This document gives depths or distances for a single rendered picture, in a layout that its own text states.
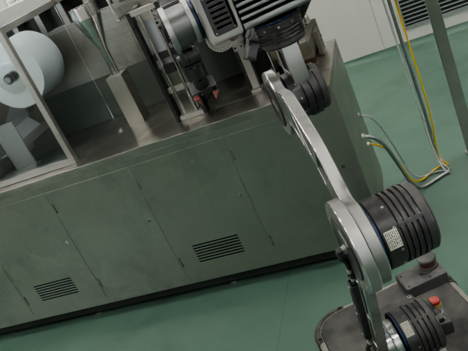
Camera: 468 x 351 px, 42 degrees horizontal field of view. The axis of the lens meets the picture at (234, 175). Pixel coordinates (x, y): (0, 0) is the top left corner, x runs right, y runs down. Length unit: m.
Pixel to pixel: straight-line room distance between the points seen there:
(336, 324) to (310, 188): 0.71
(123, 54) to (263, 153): 1.04
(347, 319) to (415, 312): 0.41
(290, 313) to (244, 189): 0.60
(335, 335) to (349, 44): 3.66
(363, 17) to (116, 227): 3.17
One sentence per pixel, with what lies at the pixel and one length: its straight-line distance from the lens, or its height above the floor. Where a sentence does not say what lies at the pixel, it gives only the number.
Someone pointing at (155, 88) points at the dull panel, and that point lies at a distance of 3.37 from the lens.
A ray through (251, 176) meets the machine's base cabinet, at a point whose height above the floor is 0.59.
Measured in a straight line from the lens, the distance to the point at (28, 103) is 3.04.
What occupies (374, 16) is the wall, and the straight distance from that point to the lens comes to 5.50.
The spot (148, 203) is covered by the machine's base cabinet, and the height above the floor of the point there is 0.60.
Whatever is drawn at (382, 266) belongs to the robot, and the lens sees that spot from 1.43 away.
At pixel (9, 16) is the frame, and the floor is 1.61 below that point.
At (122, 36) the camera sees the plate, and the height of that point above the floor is 1.30.
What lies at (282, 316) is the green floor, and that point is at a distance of 2.87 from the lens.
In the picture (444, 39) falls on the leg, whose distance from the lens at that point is 3.32.
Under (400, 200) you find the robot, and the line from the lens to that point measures 1.46.
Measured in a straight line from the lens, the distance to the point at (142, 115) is 3.16.
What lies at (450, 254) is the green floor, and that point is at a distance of 2.88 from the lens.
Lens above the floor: 1.70
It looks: 23 degrees down
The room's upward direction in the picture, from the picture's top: 25 degrees counter-clockwise
